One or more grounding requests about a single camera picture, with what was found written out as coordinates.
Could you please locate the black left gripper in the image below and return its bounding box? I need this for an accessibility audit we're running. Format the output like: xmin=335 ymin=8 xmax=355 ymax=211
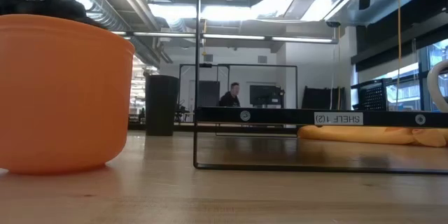
xmin=0 ymin=0 xmax=106 ymax=29

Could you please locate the orange plastic cup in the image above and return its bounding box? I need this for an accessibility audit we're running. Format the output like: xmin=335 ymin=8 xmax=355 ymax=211
xmin=0 ymin=13 xmax=136 ymax=176

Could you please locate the black cup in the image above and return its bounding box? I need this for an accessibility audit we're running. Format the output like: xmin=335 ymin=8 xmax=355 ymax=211
xmin=145 ymin=74 xmax=180 ymax=137

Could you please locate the white shelf label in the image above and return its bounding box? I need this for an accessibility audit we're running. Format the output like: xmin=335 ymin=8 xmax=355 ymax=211
xmin=314 ymin=112 xmax=364 ymax=126

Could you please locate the long ceiling light strip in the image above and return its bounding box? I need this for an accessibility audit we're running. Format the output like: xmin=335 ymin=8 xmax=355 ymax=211
xmin=111 ymin=30 xmax=339 ymax=45

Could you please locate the person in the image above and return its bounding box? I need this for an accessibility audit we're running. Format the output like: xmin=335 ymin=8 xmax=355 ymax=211
xmin=219 ymin=82 xmax=242 ymax=108

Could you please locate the black computer monitor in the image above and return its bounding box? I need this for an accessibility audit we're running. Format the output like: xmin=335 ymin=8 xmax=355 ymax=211
xmin=249 ymin=85 xmax=286 ymax=109

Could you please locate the black leaning panel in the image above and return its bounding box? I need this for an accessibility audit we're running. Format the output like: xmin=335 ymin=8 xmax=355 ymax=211
xmin=301 ymin=85 xmax=347 ymax=111

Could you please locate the orange cloth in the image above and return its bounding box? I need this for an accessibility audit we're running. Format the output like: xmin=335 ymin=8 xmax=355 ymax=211
xmin=297 ymin=125 xmax=448 ymax=148

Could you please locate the black pegboard cart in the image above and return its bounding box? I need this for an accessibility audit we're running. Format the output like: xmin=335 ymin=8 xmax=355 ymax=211
xmin=352 ymin=78 xmax=393 ymax=111

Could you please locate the wooden shelf with black frame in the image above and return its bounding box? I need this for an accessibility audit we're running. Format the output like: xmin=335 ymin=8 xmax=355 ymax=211
xmin=193 ymin=0 xmax=448 ymax=175

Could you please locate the yellow hanging cord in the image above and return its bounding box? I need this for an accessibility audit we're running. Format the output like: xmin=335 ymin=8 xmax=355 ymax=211
xmin=395 ymin=0 xmax=403 ymax=110

